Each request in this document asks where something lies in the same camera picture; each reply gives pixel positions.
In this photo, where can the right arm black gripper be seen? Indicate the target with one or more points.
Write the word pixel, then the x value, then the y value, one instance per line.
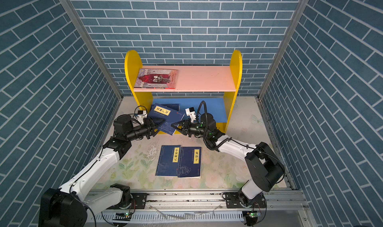
pixel 187 126

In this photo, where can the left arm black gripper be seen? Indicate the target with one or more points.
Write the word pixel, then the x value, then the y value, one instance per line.
pixel 149 126

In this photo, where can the blue book yellow label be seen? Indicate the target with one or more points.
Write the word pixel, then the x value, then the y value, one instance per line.
pixel 172 106

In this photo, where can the blue book underneath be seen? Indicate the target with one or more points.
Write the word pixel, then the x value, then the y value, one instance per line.
pixel 190 162

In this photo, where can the illustrated red grey book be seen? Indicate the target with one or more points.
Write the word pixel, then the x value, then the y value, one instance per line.
pixel 156 78

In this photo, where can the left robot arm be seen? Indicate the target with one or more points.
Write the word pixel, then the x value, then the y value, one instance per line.
pixel 69 206

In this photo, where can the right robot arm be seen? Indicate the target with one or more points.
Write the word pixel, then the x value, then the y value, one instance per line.
pixel 265 168

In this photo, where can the yellow wooden bookshelf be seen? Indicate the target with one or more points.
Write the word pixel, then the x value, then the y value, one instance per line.
pixel 193 79

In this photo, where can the floral table mat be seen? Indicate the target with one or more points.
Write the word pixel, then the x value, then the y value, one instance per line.
pixel 218 170

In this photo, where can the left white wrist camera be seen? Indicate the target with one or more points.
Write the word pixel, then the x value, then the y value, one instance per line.
pixel 140 113

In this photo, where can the aluminium front rail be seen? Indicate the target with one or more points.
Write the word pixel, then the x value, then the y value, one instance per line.
pixel 281 208

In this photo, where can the aluminium corner post left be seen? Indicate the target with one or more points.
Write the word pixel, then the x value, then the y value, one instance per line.
pixel 76 20

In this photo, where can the aluminium corner post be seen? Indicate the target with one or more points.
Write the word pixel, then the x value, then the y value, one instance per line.
pixel 283 46
pixel 76 20

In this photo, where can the aluminium corner post right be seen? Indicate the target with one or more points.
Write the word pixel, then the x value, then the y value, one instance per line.
pixel 283 46

